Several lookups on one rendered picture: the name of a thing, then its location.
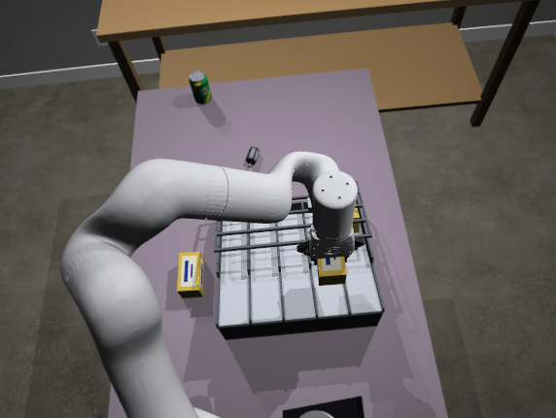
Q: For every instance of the green drink can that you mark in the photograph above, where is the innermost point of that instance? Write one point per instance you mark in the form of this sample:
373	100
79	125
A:
200	87

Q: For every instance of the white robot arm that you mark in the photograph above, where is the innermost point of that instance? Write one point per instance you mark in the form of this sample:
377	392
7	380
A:
116	297

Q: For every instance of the black flat bar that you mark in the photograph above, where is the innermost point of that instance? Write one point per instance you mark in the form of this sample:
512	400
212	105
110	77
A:
297	205

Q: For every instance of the yellow butter carton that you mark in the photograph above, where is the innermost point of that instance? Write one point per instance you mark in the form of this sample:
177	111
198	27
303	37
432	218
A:
356	216
190	275
331	271

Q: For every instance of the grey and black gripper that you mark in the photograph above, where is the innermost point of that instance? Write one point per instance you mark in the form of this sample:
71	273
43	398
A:
318	249

